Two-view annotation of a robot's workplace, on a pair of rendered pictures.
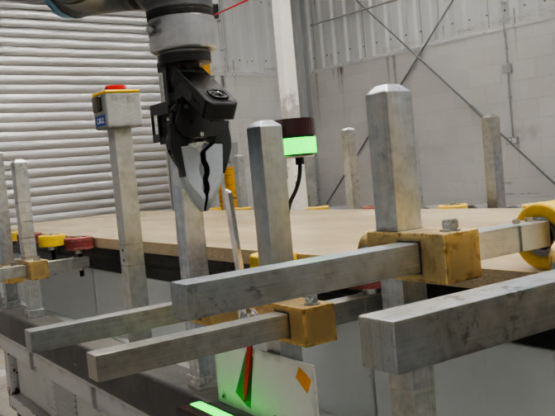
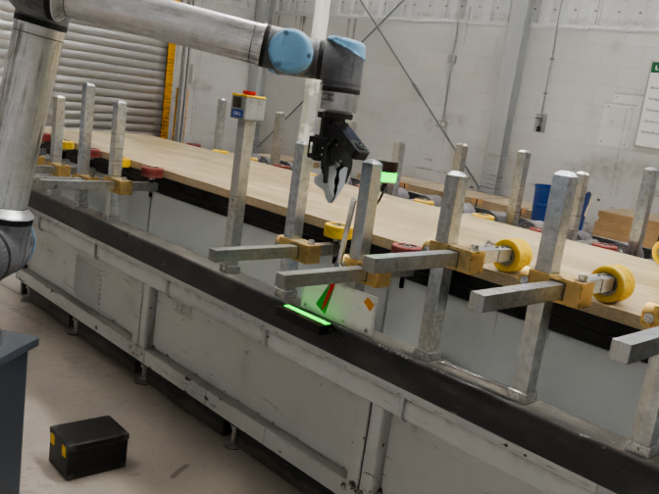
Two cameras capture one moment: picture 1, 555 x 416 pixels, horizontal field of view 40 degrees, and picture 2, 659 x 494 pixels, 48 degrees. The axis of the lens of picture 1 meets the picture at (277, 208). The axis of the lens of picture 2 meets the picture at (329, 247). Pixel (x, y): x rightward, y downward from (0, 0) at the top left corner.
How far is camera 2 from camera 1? 86 cm
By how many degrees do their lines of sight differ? 14
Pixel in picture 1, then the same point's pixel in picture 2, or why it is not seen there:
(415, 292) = (447, 273)
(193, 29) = (351, 103)
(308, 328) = (379, 277)
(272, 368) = (347, 294)
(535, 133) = (462, 122)
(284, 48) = not seen: hidden behind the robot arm
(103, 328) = (250, 255)
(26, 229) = (118, 155)
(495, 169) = not seen: hidden behind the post
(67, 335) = (232, 255)
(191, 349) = (323, 279)
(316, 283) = (418, 265)
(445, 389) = not seen: hidden behind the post
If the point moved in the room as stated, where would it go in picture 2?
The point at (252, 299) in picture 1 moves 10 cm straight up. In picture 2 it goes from (394, 268) to (403, 218)
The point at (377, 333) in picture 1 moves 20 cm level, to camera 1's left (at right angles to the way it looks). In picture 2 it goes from (477, 298) to (360, 288)
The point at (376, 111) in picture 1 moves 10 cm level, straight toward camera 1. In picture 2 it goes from (450, 183) to (460, 189)
